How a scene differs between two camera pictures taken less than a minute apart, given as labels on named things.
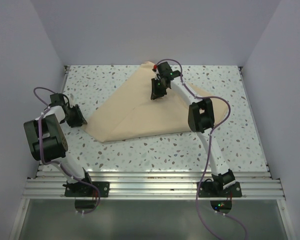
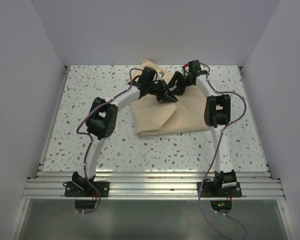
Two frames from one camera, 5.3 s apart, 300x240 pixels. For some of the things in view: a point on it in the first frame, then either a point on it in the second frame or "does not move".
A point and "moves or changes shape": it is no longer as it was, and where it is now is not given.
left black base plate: [85, 189] does not move
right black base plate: [206, 189] does not move
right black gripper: [158, 88] → [179, 81]
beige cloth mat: [131, 113] moves or changes shape
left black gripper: [76, 115] → [159, 88]
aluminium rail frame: [153, 185] does not move
